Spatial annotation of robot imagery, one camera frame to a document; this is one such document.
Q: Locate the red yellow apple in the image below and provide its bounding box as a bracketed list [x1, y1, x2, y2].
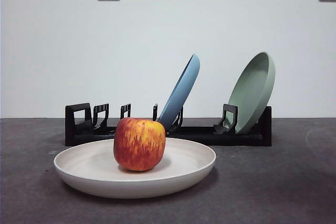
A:
[113, 117, 166, 172]

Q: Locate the cream pale yellow plate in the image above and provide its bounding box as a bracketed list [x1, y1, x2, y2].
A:
[53, 137, 217, 199]

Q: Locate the blue plate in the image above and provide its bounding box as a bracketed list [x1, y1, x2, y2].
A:
[157, 53, 201, 125]

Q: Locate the black plate rack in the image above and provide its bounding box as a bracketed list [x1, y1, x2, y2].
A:
[65, 102, 272, 147]

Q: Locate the green plate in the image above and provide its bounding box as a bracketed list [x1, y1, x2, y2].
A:
[227, 51, 276, 135]

